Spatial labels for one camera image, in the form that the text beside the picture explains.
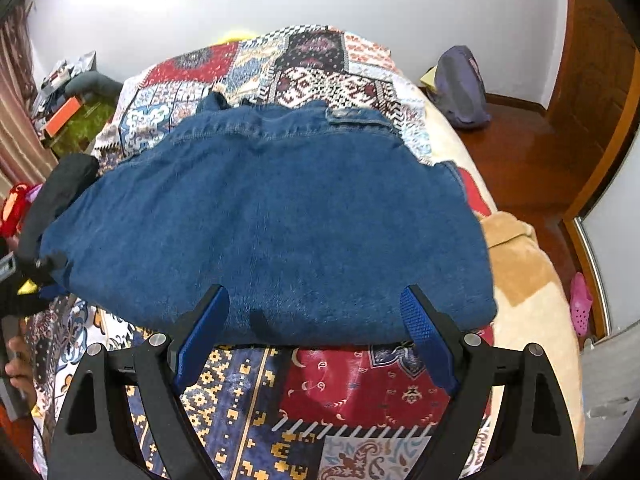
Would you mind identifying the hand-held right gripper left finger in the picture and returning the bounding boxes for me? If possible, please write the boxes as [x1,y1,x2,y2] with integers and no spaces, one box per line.
[47,284,230,480]

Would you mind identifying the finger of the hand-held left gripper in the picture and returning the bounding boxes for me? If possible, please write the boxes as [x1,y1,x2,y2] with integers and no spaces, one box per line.
[20,284,65,313]
[27,254,68,283]

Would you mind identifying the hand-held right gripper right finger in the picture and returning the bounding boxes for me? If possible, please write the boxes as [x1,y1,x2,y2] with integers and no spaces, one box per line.
[400,285,581,480]

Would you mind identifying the blue denim jacket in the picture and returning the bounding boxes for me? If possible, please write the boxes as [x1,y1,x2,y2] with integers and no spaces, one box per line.
[37,92,498,348]

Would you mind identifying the person's left hand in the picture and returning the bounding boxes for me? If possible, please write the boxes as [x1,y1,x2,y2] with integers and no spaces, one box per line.
[4,336,39,407]

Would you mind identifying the red plush toy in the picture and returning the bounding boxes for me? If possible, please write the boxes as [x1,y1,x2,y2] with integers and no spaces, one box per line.
[0,182,32,239]

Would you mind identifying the black cloth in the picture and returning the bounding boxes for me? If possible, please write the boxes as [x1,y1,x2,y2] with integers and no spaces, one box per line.
[17,152,101,261]

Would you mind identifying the tan fleece blanket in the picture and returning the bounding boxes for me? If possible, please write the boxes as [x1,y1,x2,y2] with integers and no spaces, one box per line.
[475,211,587,467]

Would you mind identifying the orange box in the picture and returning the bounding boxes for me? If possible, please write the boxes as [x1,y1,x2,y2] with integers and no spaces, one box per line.
[42,97,83,138]

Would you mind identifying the striped pink curtain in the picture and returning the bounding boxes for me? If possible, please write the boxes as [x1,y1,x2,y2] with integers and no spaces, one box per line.
[0,0,57,201]

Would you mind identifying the pink slipper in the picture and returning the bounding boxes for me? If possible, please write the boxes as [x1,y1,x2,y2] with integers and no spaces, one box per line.
[570,272,594,339]

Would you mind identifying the grey green cushion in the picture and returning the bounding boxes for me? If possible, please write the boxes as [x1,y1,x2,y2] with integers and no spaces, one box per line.
[65,72,124,104]

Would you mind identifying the white suitcase with stickers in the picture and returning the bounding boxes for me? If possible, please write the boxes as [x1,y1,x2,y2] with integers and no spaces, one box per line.
[580,327,640,467]

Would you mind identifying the white wardrobe door pink hearts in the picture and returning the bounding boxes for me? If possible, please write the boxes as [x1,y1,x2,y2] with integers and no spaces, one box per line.
[575,180,640,337]

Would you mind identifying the grey purple backpack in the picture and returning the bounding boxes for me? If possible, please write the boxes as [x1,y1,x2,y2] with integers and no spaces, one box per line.
[432,45,492,128]

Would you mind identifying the wooden door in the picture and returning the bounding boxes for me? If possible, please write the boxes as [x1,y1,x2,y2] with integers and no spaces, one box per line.
[545,0,640,221]

